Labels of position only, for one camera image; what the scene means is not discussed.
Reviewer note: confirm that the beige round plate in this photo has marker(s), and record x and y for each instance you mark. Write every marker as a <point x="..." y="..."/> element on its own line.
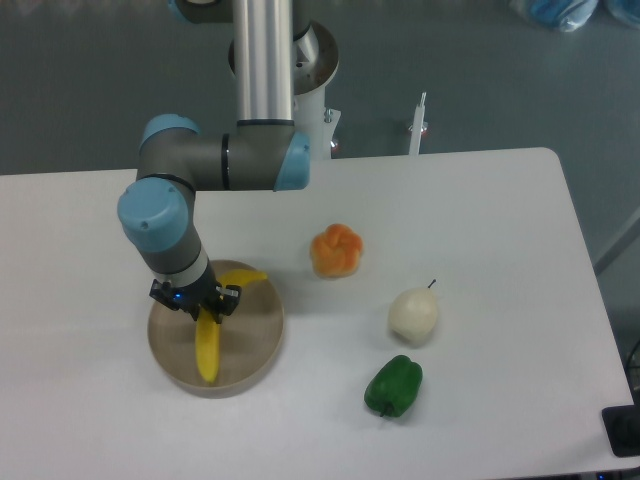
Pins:
<point x="249" y="342"/>

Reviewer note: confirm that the white right support bracket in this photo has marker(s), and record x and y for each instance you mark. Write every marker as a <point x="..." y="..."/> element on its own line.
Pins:
<point x="418" y="126"/>

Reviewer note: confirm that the orange knotted bread roll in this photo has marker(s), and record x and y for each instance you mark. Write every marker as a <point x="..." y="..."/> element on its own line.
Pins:
<point x="336" y="252"/>

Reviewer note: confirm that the blue plastic bag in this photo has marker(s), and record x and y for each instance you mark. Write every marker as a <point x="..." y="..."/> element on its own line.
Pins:
<point x="563" y="16"/>
<point x="625" y="11"/>

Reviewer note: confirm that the black device at edge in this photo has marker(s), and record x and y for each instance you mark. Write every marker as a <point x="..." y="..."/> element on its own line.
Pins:
<point x="622" y="428"/>

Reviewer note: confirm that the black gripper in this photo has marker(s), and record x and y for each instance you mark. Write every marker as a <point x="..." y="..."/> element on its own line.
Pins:
<point x="205" y="293"/>

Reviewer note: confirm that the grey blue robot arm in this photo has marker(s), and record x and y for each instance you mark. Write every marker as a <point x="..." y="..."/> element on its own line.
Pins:
<point x="266" y="152"/>

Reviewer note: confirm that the yellow banana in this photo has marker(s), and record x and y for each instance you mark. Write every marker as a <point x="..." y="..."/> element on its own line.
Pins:
<point x="208" y="325"/>

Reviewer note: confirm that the white pear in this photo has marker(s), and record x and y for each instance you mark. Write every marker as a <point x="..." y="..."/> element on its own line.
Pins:
<point x="413" y="314"/>

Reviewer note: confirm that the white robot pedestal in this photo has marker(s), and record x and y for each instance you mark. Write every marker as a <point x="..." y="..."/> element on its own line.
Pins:
<point x="312" y="115"/>

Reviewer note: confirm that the green bell pepper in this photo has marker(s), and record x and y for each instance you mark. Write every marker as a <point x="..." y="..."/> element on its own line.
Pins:
<point x="394" y="389"/>

